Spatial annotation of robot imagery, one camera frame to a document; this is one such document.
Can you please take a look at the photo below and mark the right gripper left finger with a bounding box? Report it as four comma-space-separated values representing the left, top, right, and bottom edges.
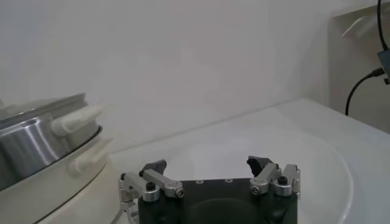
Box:
117, 159, 185, 203

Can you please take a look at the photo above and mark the cream electric cooker base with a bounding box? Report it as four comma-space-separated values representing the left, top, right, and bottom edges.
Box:
0, 105, 114, 224

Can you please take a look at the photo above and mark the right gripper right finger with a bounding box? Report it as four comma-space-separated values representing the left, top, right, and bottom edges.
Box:
246, 155, 302, 200

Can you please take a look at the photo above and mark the white round plate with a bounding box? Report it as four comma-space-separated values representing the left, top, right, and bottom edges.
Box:
133, 133, 355, 224

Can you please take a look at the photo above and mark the black adapter cable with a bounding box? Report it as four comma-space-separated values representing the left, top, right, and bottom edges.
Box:
344, 0, 390, 117

